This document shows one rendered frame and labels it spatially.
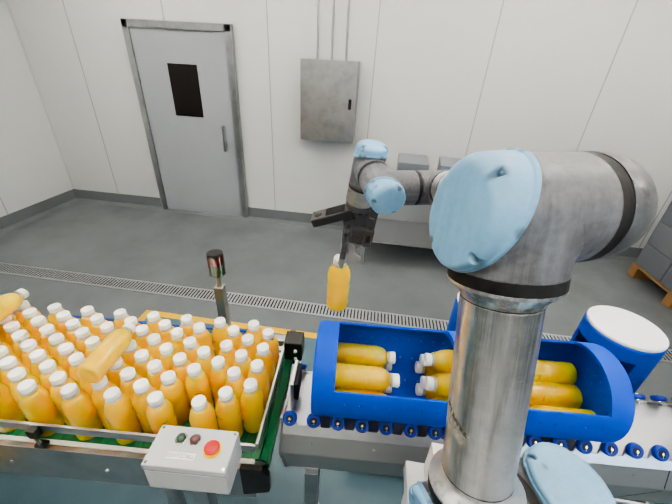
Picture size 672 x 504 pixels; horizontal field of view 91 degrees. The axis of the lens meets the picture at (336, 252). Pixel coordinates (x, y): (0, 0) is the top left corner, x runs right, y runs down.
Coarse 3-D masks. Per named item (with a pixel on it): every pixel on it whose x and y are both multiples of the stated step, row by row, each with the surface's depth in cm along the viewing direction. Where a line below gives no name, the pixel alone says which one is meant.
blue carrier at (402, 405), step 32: (320, 352) 93; (416, 352) 117; (544, 352) 114; (576, 352) 111; (608, 352) 97; (320, 384) 91; (576, 384) 109; (608, 384) 90; (352, 416) 95; (384, 416) 93; (416, 416) 92; (544, 416) 89; (576, 416) 89; (608, 416) 89
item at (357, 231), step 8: (352, 208) 82; (368, 208) 82; (360, 216) 85; (368, 216) 85; (376, 216) 84; (344, 224) 87; (352, 224) 87; (360, 224) 87; (368, 224) 86; (344, 232) 86; (352, 232) 86; (360, 232) 86; (368, 232) 86; (352, 240) 89; (360, 240) 89; (368, 240) 89
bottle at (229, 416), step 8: (232, 400) 95; (216, 408) 95; (224, 408) 94; (232, 408) 95; (240, 408) 99; (224, 416) 94; (232, 416) 96; (240, 416) 99; (224, 424) 96; (232, 424) 97; (240, 424) 100; (240, 432) 102
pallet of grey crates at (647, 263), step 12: (660, 228) 345; (648, 240) 358; (660, 240) 343; (648, 252) 356; (660, 252) 342; (636, 264) 370; (648, 264) 354; (660, 264) 340; (636, 276) 371; (648, 276) 352; (660, 276) 339
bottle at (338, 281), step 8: (328, 272) 99; (336, 272) 97; (344, 272) 97; (328, 280) 100; (336, 280) 97; (344, 280) 98; (328, 288) 102; (336, 288) 99; (344, 288) 100; (328, 296) 104; (336, 296) 101; (344, 296) 102; (328, 304) 106; (336, 304) 104; (344, 304) 105
